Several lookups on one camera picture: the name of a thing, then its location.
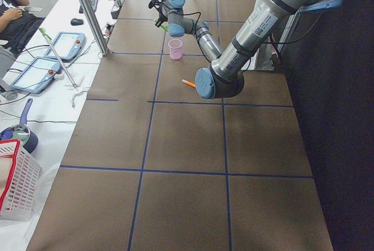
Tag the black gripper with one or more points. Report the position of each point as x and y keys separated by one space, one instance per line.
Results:
x=160 y=14

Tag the green highlighter pen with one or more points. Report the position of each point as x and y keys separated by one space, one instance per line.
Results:
x=161 y=25

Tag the orange highlighter pen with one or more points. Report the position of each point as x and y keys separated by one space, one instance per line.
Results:
x=191 y=84

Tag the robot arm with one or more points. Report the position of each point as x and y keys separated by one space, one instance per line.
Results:
x=224 y=77

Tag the pink mesh pen holder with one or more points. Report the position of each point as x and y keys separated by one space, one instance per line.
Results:
x=175 y=49

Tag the black computer mouse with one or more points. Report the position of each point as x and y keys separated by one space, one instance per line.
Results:
x=76 y=22

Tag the far teach pendant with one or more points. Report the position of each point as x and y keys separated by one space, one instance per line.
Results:
x=68 y=44

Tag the teach pendant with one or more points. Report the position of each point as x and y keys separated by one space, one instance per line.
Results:
x=68 y=44
x=36 y=76

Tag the metal reacher grabber tool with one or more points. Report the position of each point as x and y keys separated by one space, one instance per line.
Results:
x=76 y=86

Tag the near teach pendant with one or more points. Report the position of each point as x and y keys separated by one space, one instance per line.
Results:
x=36 y=76

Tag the seated person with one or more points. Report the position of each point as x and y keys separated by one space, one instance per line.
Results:
x=17 y=25

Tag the blue frying pan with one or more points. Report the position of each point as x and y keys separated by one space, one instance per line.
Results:
x=21 y=131

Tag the red white plastic basket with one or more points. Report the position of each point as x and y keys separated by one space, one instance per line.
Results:
x=19 y=175

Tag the aluminium frame post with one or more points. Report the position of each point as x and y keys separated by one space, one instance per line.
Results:
x=94 y=25

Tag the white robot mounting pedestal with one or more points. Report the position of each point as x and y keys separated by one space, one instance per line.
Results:
x=281 y=34

